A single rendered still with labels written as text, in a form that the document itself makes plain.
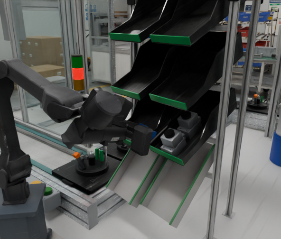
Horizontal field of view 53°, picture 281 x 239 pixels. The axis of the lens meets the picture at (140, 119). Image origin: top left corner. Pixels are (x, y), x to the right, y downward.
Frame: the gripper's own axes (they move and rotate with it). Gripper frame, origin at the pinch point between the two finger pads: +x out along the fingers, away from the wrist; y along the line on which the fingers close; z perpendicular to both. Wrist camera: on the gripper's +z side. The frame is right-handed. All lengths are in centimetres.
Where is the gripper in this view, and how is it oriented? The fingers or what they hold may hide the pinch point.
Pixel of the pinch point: (136, 129)
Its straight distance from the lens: 69.8
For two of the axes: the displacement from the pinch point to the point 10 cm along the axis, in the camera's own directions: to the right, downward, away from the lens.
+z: 2.0, -9.6, -1.9
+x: 7.2, 0.1, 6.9
